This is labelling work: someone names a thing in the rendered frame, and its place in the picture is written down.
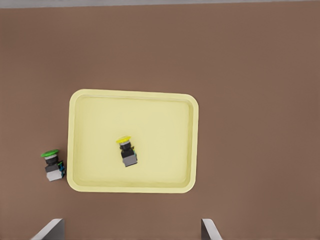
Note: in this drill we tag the pale yellow tray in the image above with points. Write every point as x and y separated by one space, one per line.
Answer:
160 120

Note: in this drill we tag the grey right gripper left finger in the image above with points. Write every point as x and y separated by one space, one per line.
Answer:
53 231

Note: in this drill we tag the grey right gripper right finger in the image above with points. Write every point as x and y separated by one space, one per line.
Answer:
210 231

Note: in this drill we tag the yellow push-button switch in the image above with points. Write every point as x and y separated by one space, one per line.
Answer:
127 152

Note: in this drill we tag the green push-button switch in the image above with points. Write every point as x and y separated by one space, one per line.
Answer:
53 166

